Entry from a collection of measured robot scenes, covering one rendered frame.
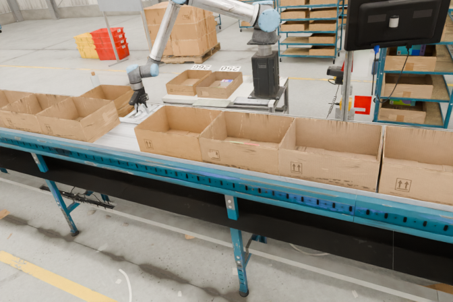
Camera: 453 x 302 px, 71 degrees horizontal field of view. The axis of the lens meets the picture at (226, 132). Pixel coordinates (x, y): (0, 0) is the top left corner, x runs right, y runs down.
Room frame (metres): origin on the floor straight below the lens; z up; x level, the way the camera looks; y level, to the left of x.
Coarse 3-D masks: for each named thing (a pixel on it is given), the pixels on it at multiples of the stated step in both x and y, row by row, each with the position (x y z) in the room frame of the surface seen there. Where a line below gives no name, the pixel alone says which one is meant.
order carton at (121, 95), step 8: (96, 88) 2.63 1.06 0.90; (104, 88) 2.67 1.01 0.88; (112, 88) 2.63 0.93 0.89; (120, 88) 2.59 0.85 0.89; (128, 88) 2.55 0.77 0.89; (80, 96) 2.47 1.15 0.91; (88, 96) 2.54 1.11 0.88; (96, 96) 2.61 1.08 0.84; (104, 96) 2.68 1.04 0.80; (112, 96) 2.65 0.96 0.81; (120, 96) 2.33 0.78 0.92; (128, 96) 2.40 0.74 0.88; (120, 104) 2.31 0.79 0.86; (128, 104) 2.38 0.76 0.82; (120, 112) 2.29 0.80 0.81; (128, 112) 2.36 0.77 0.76
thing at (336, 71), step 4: (328, 68) 1.87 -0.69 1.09; (332, 68) 1.86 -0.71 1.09; (336, 68) 1.85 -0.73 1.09; (340, 68) 1.85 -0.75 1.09; (328, 72) 1.86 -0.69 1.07; (332, 72) 1.85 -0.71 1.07; (336, 72) 1.84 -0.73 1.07; (340, 72) 1.83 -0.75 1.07; (336, 76) 1.84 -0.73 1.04; (340, 76) 1.83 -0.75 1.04; (336, 80) 1.85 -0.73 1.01; (340, 80) 1.84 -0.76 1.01
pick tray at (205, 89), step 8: (216, 72) 2.84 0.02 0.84; (224, 72) 2.80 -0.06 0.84; (232, 72) 2.77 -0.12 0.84; (240, 72) 2.73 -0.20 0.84; (208, 80) 2.72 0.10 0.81; (216, 80) 2.84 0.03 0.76; (240, 80) 2.66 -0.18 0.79; (200, 88) 2.49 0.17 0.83; (208, 88) 2.45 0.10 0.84; (216, 88) 2.42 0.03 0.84; (224, 88) 2.39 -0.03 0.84; (232, 88) 2.49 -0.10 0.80; (200, 96) 2.50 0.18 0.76; (208, 96) 2.46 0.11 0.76; (216, 96) 2.42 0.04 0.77; (224, 96) 2.39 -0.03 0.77
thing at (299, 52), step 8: (336, 16) 4.92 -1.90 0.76; (336, 24) 4.92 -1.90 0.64; (280, 32) 5.39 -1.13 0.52; (288, 32) 5.32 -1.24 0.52; (296, 32) 5.25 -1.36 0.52; (304, 32) 5.18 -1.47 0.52; (312, 32) 5.11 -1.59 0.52; (320, 32) 5.05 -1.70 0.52; (328, 32) 4.98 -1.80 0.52; (336, 32) 4.91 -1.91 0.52; (288, 40) 5.50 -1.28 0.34; (296, 40) 5.43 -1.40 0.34; (304, 40) 5.36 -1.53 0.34; (336, 40) 4.91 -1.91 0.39; (288, 48) 5.74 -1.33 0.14; (296, 48) 5.67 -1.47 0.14; (304, 48) 5.61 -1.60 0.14; (336, 48) 4.92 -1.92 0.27; (280, 56) 5.40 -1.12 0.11; (288, 56) 5.33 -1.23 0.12; (296, 56) 5.25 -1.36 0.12; (304, 56) 5.18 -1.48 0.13; (312, 56) 5.11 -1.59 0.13; (320, 56) 5.04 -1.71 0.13; (328, 56) 4.97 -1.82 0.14
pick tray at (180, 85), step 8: (184, 72) 2.96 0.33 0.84; (192, 72) 2.98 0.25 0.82; (200, 72) 2.93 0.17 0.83; (208, 72) 2.89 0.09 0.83; (176, 80) 2.82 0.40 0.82; (184, 80) 2.94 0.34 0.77; (192, 80) 2.92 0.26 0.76; (200, 80) 2.67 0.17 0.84; (168, 88) 2.66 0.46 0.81; (176, 88) 2.62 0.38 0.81; (184, 88) 2.58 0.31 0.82; (192, 88) 2.54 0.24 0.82
